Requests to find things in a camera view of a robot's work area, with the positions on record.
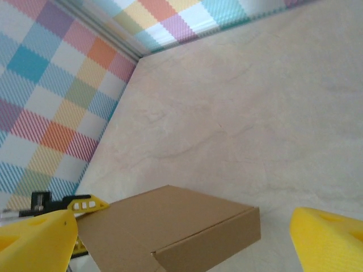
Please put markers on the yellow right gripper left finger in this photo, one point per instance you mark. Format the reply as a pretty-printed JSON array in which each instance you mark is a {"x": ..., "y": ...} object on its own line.
[{"x": 37, "y": 246}]

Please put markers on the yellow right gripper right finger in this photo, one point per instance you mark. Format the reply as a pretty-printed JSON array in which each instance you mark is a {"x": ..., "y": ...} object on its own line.
[{"x": 329, "y": 249}]

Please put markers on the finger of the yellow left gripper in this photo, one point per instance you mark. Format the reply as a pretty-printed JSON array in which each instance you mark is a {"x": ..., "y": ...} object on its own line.
[
  {"x": 80, "y": 250},
  {"x": 97, "y": 204}
]

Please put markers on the brown cardboard paper box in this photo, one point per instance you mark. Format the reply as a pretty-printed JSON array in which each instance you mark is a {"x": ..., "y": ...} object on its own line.
[{"x": 170, "y": 226}]

